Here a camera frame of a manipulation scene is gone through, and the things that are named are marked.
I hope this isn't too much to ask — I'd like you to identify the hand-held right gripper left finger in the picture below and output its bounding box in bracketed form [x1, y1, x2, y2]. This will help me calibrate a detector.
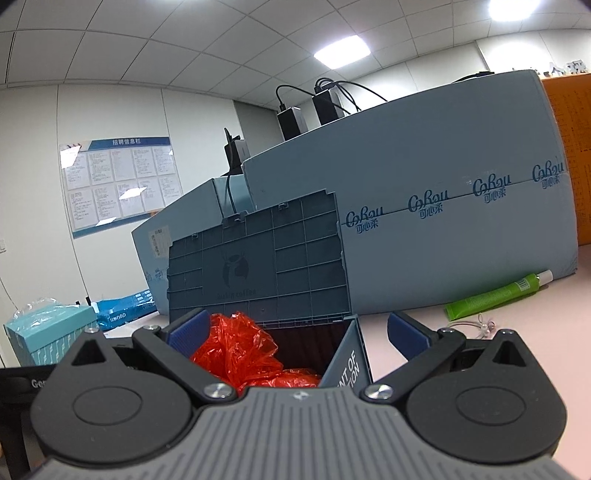
[69, 308, 236, 400]

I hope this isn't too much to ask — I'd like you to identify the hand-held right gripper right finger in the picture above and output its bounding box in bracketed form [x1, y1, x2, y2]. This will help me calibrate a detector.
[360, 310, 532, 403]

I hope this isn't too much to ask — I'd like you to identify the red plastic bag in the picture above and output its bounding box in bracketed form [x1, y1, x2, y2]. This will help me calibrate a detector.
[190, 311, 323, 398]

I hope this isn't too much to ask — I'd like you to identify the dark blue ribbed storage box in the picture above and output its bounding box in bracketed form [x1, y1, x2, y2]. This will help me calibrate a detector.
[165, 188, 374, 391]

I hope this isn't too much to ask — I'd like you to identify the pink desktop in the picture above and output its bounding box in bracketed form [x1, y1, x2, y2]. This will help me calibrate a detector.
[85, 244, 591, 480]

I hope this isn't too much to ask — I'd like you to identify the teal patterned tissue box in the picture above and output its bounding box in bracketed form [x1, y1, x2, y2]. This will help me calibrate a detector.
[4, 305, 99, 367]

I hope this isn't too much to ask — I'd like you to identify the blue paper package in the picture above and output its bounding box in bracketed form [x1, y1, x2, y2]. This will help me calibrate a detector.
[95, 288, 160, 332]

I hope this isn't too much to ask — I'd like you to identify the clear plastic bag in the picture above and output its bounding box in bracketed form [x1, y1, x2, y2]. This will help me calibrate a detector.
[14, 298, 81, 324]

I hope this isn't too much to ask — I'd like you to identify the green tube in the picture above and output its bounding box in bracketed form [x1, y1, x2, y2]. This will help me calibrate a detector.
[444, 270, 554, 321]

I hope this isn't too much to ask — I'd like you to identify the light blue box with label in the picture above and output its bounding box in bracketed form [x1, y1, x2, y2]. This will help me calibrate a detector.
[131, 178, 256, 315]

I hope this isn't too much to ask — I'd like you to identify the large light blue cardboard box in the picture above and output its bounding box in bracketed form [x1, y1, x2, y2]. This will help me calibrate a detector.
[242, 69, 580, 317]

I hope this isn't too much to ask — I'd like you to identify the black power adapter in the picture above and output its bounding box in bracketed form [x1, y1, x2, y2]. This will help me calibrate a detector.
[277, 107, 309, 141]
[313, 90, 347, 125]
[223, 128, 252, 176]

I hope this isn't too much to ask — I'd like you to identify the orange cardboard box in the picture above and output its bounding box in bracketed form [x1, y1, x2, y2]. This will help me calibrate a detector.
[540, 73, 591, 247]

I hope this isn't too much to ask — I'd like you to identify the ceiling light panel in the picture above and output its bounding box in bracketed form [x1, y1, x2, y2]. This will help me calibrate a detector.
[314, 41, 372, 65]
[489, 0, 573, 21]

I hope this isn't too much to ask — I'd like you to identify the hair tie with pearl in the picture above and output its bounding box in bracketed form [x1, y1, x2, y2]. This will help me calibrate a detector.
[445, 314, 497, 340]

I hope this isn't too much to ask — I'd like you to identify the wall notice board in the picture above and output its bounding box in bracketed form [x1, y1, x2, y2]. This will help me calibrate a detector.
[59, 136, 183, 240]

